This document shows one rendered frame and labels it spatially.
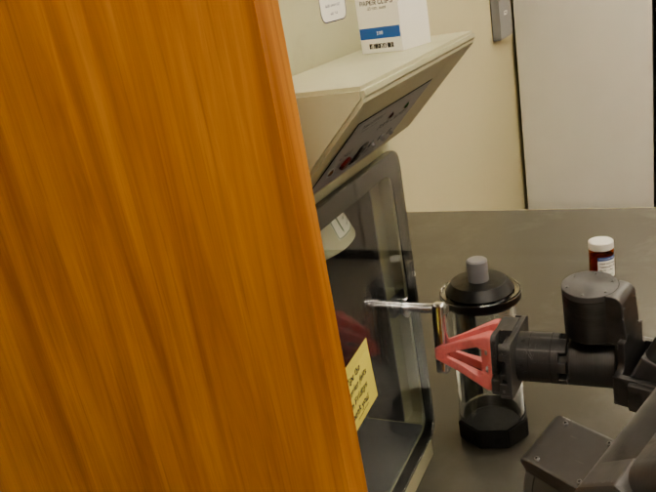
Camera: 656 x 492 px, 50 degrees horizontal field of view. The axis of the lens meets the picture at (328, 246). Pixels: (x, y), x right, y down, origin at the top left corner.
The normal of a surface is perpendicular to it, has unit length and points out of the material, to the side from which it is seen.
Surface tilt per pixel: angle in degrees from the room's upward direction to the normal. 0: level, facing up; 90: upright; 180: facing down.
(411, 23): 90
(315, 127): 90
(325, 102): 90
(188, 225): 90
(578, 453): 24
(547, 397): 0
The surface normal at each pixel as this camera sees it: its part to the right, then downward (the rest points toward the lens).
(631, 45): -0.42, 0.38
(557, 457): -0.52, -0.74
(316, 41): 0.89, 0.00
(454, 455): -0.17, -0.93
